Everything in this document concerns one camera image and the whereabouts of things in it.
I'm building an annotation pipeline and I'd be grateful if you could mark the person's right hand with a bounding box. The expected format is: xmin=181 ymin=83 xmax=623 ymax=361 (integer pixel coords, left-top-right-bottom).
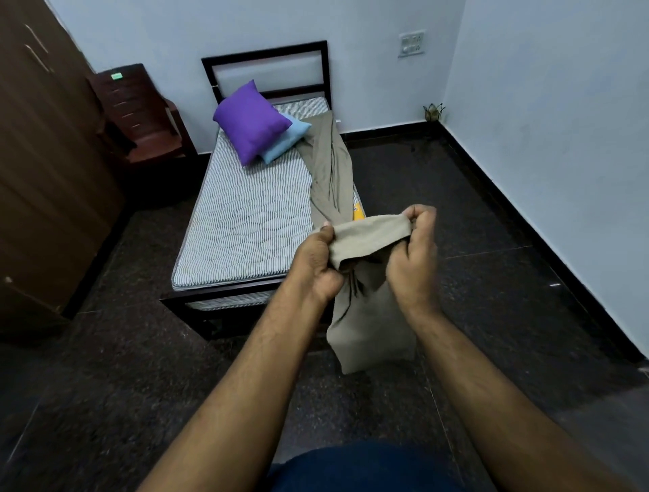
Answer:
xmin=386 ymin=204 xmax=442 ymax=315

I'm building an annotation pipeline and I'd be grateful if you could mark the person's left hand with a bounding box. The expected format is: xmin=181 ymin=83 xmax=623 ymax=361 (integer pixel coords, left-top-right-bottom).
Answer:
xmin=289 ymin=220 xmax=345 ymax=305

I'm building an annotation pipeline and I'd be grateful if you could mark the beige striped bed sheet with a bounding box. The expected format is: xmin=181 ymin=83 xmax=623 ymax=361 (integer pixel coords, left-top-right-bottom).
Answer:
xmin=296 ymin=110 xmax=419 ymax=375

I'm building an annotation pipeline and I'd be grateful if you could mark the light blue pillow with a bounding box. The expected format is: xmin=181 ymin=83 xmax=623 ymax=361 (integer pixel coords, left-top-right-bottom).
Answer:
xmin=261 ymin=112 xmax=312 ymax=165

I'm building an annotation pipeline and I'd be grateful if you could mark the purple dotted pillow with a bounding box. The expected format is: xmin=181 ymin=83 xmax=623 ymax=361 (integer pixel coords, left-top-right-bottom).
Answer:
xmin=212 ymin=79 xmax=293 ymax=167

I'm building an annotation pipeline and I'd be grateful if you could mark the brown wooden wardrobe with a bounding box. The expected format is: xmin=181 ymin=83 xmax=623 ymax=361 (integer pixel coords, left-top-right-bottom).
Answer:
xmin=0 ymin=0 xmax=125 ymax=345

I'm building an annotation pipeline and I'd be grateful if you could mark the person's left forearm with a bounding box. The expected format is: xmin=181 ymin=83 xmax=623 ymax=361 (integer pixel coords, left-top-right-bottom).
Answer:
xmin=139 ymin=289 xmax=325 ymax=492

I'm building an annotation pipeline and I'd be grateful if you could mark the person's right forearm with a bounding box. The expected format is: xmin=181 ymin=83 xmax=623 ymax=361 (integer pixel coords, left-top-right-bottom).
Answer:
xmin=410 ymin=303 xmax=635 ymax=492

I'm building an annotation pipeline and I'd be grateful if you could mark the person's navy blue shirt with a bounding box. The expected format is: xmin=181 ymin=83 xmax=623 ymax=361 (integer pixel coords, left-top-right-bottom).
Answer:
xmin=266 ymin=441 xmax=462 ymax=492

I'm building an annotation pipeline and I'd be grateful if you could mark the white striped mattress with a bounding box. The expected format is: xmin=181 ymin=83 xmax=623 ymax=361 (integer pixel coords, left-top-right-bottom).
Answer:
xmin=171 ymin=96 xmax=367 ymax=311

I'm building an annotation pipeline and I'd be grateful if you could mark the maroon plastic chair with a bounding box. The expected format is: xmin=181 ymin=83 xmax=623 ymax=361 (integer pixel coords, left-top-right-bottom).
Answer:
xmin=87 ymin=63 xmax=199 ymax=166

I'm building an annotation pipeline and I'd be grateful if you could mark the dark wooden bed frame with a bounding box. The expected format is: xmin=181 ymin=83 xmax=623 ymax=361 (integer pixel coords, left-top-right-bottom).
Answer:
xmin=161 ymin=40 xmax=356 ymax=341

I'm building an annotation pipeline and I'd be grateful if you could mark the white wall socket plate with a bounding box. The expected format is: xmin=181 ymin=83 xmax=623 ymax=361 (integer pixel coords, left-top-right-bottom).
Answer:
xmin=398 ymin=30 xmax=427 ymax=58

